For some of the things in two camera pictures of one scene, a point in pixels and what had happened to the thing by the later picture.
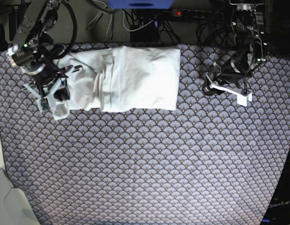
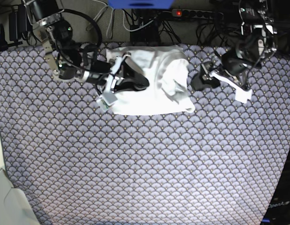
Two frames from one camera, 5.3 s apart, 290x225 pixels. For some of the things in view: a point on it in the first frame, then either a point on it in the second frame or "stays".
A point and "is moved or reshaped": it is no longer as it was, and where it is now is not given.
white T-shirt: x=122 y=78 is moved or reshaped
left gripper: x=48 y=74 -> x=106 y=73
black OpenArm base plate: x=279 y=208 stays
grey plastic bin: x=12 y=206 stays
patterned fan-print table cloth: x=211 y=161 stays
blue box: x=141 y=4 stays
